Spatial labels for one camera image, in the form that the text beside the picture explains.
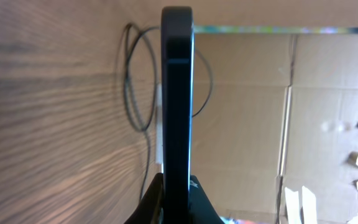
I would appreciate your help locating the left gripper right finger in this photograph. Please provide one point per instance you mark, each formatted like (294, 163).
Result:
(200, 208)

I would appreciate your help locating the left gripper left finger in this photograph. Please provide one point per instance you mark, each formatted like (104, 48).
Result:
(149, 209)

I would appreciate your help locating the Samsung Galaxy smartphone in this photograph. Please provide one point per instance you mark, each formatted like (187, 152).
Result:
(177, 45)

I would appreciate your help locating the white power strip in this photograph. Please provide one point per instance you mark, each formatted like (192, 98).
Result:
(159, 127)

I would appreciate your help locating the cardboard backdrop panel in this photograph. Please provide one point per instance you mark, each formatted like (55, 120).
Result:
(280, 130)

